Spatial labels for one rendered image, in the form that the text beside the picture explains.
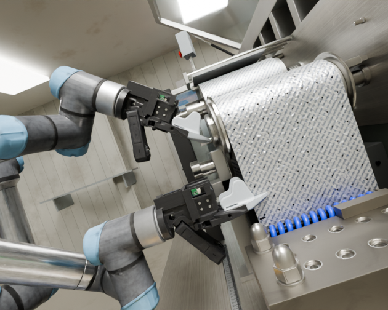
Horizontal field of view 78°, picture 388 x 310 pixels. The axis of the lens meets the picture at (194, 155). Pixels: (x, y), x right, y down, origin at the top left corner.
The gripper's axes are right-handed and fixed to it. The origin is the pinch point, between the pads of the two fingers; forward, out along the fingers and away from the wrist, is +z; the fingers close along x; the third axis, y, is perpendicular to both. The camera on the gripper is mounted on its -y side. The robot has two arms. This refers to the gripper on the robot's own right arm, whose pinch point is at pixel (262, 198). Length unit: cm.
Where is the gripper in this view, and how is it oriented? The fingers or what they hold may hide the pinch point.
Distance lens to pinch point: 49.6
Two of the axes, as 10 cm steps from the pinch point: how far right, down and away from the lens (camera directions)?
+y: -3.4, -9.4, -0.3
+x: 0.3, -0.5, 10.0
